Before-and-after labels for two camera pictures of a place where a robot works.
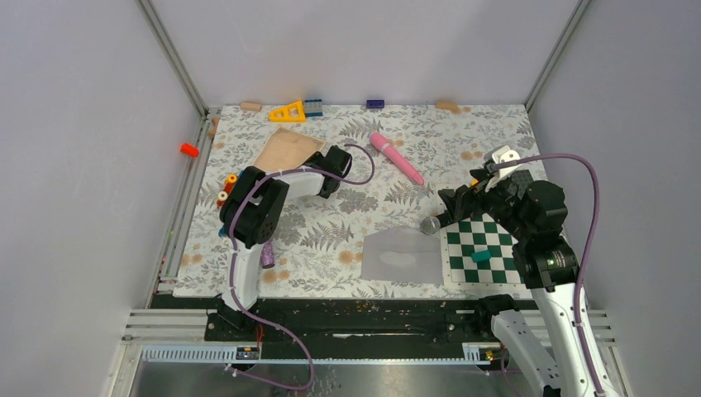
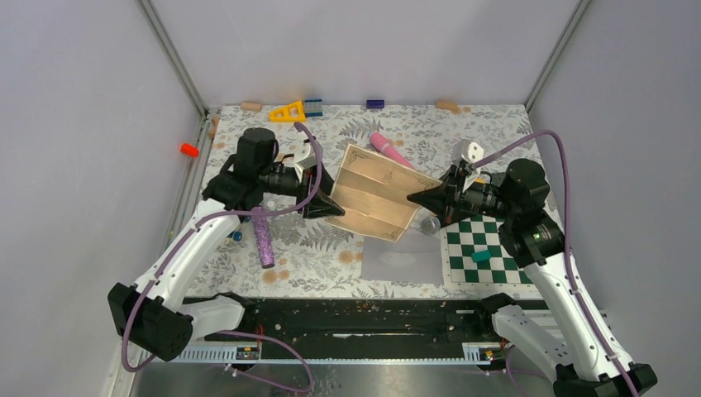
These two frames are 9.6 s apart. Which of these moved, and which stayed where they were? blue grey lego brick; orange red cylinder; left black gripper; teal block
Moved: left black gripper
Stayed: orange red cylinder; teal block; blue grey lego brick
